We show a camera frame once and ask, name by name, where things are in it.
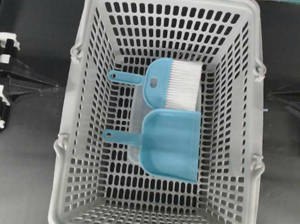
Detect blue plastic dustpan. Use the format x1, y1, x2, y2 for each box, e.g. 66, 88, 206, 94
102, 109, 201, 183

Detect grey plastic shopping basket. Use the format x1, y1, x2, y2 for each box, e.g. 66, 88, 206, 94
48, 0, 266, 224

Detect blue hand brush white bristles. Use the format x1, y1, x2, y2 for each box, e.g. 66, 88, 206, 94
108, 57, 203, 111

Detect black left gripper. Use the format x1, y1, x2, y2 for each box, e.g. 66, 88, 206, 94
0, 32, 59, 128

